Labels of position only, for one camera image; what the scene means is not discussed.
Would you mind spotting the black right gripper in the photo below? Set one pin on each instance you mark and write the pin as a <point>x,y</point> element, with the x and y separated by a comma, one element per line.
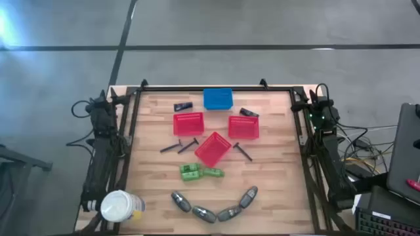
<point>323,114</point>

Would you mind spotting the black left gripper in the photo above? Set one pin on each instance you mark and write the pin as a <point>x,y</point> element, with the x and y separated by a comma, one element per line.
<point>102,114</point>

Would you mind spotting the black disposable razor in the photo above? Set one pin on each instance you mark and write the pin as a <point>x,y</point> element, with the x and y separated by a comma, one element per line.
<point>243,152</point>
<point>187,146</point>
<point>170,147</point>

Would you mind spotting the grey deodorant bottle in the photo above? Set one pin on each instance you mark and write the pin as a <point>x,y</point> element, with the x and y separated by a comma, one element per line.
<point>180,201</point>
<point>204,214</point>
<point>248,197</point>
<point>229,213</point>

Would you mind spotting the small green toy piece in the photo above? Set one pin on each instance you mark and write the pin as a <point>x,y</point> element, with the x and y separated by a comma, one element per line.
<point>212,172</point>

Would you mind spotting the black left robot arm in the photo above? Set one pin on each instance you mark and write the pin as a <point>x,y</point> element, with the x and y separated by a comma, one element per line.
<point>98,164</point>

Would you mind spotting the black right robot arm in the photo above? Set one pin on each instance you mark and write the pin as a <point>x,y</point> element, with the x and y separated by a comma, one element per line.
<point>334,164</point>

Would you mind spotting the black power adapter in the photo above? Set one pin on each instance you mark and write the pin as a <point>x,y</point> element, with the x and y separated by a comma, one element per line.
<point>362,143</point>

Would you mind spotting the red plastic basket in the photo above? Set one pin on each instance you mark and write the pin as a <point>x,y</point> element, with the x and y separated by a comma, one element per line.
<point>188,124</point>
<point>243,128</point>
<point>212,149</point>

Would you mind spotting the dark grey laptop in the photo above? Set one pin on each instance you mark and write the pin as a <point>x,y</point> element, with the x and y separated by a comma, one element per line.
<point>403,147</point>

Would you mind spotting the blue plastic basket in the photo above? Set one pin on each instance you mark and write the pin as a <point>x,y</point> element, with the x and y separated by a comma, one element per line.
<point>218,99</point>

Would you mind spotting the black metal stand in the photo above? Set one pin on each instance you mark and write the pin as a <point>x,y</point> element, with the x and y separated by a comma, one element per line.
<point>19,159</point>

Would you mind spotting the white wipes canister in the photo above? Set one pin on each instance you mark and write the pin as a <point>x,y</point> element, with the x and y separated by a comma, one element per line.
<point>119,206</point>

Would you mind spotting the red marker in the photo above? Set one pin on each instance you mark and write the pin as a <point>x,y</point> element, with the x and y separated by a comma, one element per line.
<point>412,184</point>

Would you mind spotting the black aluminium table frame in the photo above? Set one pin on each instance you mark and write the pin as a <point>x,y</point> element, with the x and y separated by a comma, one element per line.
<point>157,88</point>

